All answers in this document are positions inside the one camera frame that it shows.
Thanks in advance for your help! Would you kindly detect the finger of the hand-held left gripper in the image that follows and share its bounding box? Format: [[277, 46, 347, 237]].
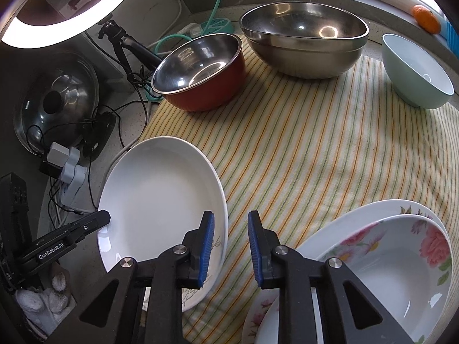
[[61, 211, 111, 239]]

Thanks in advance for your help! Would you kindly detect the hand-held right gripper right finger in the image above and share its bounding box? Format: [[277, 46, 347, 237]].
[[247, 211, 417, 344]]

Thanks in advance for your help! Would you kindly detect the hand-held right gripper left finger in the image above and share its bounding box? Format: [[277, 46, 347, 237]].
[[54, 211, 216, 344]]

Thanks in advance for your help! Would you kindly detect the white oval plate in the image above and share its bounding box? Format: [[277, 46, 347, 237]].
[[97, 136, 228, 312]]

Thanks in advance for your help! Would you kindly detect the shallow floral plate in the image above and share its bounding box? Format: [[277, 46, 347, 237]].
[[242, 199, 449, 344]]

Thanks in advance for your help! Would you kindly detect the deep floral plate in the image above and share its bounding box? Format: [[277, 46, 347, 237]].
[[256, 214, 454, 344]]

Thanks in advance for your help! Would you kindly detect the red steel bowl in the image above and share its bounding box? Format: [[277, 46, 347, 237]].
[[151, 33, 247, 112]]

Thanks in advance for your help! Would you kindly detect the large steel bowl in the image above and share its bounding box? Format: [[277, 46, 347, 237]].
[[239, 2, 370, 79]]

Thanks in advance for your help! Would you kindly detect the person's left hand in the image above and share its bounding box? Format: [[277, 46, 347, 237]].
[[14, 271, 77, 341]]

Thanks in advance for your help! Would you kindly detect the white power strip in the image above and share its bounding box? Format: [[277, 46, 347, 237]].
[[54, 147, 90, 216]]

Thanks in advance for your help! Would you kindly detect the white power adapter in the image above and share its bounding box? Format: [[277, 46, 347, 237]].
[[46, 142, 69, 168]]

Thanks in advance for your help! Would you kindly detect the black plastic box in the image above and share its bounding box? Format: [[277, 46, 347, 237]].
[[82, 112, 118, 159]]

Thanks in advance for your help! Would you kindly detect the yellow striped cloth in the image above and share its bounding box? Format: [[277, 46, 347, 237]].
[[138, 34, 459, 344]]

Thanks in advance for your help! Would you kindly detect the black tripod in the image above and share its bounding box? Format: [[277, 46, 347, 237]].
[[98, 19, 164, 79]]

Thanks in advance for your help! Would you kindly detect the teal round power strip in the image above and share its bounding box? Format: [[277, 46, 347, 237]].
[[200, 18, 234, 39]]

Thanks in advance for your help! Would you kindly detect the light green bowl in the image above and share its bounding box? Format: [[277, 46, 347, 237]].
[[381, 33, 455, 109]]

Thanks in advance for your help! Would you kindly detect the orange tangerine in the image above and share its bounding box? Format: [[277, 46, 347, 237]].
[[412, 5, 441, 35]]

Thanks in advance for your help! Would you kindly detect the blue ribbed cup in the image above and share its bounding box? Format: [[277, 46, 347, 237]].
[[440, 18, 454, 44]]

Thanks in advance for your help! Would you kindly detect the white ring light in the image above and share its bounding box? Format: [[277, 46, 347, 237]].
[[0, 0, 147, 49]]

